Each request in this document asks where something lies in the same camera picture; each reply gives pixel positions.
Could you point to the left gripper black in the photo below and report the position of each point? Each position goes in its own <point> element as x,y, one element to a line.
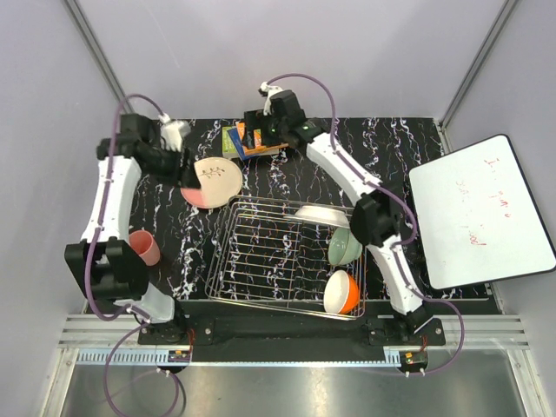
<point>175,178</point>

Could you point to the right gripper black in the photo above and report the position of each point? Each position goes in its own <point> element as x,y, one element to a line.
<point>256,120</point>

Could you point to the pink cream floral plate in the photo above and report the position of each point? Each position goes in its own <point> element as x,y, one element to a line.
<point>220,180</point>

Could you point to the white paper plate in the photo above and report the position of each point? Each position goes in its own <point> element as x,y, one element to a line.
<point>322,215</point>

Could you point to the pale green ceramic bowl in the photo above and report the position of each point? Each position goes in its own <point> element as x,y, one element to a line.
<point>343,247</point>

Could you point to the orange bowl white inside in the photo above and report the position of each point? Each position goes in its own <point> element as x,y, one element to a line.
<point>341,294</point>

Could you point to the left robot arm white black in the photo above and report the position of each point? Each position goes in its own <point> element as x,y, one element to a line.
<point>104,265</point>

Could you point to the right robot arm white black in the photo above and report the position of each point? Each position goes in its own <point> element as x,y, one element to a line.
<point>375,219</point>

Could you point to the blue book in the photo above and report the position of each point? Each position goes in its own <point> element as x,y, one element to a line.
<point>236,140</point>

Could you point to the green book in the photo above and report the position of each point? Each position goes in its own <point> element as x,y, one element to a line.
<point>228,148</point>

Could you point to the pink plastic cup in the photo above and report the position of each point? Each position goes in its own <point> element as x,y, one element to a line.
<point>144,244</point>

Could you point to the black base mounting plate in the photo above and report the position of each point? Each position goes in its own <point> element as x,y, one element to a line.
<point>230,332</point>

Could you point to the white dry erase board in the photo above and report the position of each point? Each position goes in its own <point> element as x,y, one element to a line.
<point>477,217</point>

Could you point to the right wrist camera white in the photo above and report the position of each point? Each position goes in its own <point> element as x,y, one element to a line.
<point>268,91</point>

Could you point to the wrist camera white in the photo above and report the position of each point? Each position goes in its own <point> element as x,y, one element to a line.
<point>173,132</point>
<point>268,91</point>

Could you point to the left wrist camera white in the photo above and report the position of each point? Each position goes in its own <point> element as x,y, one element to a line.
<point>173,132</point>

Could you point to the steel wire dish rack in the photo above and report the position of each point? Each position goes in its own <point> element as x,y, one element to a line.
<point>266,258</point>

